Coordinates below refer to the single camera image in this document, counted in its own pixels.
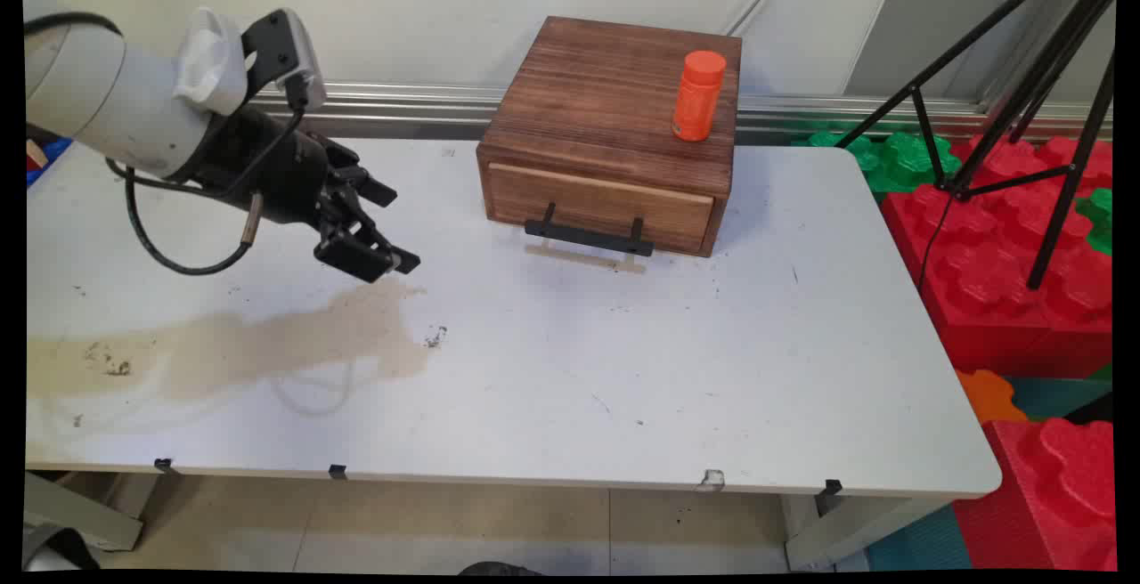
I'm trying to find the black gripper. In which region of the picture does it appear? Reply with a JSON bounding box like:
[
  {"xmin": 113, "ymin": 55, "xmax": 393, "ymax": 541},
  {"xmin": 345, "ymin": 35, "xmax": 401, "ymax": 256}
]
[{"xmin": 190, "ymin": 106, "xmax": 422, "ymax": 285}]

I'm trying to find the black drawer handle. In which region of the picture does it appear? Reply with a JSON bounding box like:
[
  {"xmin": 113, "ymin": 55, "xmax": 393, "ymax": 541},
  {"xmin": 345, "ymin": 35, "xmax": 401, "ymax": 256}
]
[{"xmin": 524, "ymin": 202, "xmax": 656, "ymax": 258}]

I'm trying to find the wooden cabinet door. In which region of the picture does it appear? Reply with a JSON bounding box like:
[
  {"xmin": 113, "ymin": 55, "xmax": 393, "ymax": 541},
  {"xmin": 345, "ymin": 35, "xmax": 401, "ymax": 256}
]
[{"xmin": 486, "ymin": 162, "xmax": 717, "ymax": 254}]

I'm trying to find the dark wooden drawer cabinet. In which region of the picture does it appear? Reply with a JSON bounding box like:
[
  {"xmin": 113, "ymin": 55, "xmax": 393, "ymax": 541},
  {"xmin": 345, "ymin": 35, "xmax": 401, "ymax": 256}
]
[{"xmin": 476, "ymin": 16, "xmax": 743, "ymax": 258}]

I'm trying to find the blue box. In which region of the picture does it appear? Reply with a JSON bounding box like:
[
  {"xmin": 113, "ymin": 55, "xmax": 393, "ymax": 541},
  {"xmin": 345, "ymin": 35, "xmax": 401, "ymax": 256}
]
[{"xmin": 25, "ymin": 135, "xmax": 74, "ymax": 188}]

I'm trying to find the orange plastic bottle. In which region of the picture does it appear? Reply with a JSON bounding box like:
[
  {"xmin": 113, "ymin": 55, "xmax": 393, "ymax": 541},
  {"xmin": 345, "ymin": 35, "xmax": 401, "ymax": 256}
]
[{"xmin": 672, "ymin": 50, "xmax": 729, "ymax": 143}]

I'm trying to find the grey table leg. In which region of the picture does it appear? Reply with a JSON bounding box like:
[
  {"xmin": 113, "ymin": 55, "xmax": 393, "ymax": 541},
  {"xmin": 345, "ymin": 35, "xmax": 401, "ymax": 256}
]
[
  {"xmin": 783, "ymin": 493, "xmax": 947, "ymax": 572},
  {"xmin": 24, "ymin": 470, "xmax": 144, "ymax": 553}
]

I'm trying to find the large green foam block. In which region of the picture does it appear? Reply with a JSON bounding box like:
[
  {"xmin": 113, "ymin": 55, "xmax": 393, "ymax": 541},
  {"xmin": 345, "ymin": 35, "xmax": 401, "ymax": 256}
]
[{"xmin": 792, "ymin": 128, "xmax": 964, "ymax": 203}]

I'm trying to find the large red foam block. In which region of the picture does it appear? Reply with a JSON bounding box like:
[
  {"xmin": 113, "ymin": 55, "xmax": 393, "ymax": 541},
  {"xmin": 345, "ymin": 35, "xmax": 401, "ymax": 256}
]
[{"xmin": 880, "ymin": 134, "xmax": 1115, "ymax": 381}]

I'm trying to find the orange foam mat piece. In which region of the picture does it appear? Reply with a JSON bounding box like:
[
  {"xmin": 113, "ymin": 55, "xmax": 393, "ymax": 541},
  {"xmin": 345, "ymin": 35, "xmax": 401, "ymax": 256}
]
[{"xmin": 957, "ymin": 368, "xmax": 1031, "ymax": 426}]

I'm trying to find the black tripod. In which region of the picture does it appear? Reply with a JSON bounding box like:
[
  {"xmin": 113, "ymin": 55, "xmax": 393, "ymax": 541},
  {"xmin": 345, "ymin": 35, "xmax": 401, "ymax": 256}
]
[{"xmin": 833, "ymin": 0, "xmax": 1120, "ymax": 292}]

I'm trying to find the small green foam block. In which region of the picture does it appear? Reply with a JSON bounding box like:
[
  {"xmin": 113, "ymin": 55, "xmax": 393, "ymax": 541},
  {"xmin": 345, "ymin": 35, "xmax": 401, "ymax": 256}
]
[{"xmin": 1072, "ymin": 187, "xmax": 1115, "ymax": 256}]

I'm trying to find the small red foam block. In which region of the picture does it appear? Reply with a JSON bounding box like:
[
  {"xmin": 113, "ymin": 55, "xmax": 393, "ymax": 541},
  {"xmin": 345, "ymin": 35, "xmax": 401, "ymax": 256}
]
[{"xmin": 951, "ymin": 417, "xmax": 1120, "ymax": 572}]

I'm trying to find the black camera cable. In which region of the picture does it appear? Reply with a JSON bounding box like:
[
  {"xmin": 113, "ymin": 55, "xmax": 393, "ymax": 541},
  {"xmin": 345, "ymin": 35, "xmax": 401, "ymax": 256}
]
[{"xmin": 105, "ymin": 77, "xmax": 309, "ymax": 277}]

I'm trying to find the aluminium wall rail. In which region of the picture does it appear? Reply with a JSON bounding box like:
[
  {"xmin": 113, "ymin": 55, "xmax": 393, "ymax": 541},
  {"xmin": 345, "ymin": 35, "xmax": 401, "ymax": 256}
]
[{"xmin": 256, "ymin": 80, "xmax": 1115, "ymax": 142}]

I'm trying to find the black and white wrist camera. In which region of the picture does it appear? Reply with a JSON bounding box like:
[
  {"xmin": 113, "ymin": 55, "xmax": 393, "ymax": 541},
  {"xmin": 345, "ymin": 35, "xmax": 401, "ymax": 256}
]
[{"xmin": 240, "ymin": 8, "xmax": 329, "ymax": 113}]

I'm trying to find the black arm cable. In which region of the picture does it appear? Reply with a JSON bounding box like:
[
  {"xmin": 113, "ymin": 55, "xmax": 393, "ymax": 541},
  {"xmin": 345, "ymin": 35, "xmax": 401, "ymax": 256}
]
[{"xmin": 24, "ymin": 12, "xmax": 125, "ymax": 40}]

